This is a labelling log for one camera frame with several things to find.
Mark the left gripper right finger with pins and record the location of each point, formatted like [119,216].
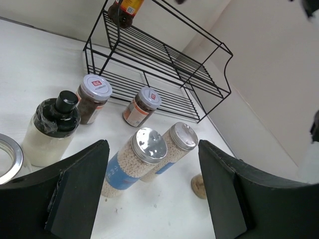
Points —
[248,203]

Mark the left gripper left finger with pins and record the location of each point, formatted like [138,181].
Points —
[56,202]

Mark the silver lid bead bottle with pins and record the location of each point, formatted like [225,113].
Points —
[180,140]
[145,149]

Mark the red lid sauce jar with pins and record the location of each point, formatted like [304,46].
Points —
[122,12]

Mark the black cap beige spice bottle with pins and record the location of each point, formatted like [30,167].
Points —
[198,187]

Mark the clear glass jar silver rim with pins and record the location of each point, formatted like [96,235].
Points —
[13,163]

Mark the black cap white powder bottle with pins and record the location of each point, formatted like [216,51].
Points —
[51,129]

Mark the white lid dark sauce jar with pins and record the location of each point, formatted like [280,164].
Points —
[93,93]

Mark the white lid brown sauce jar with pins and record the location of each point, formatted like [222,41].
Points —
[142,106]

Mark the black wire rack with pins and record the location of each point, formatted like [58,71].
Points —
[163,49]

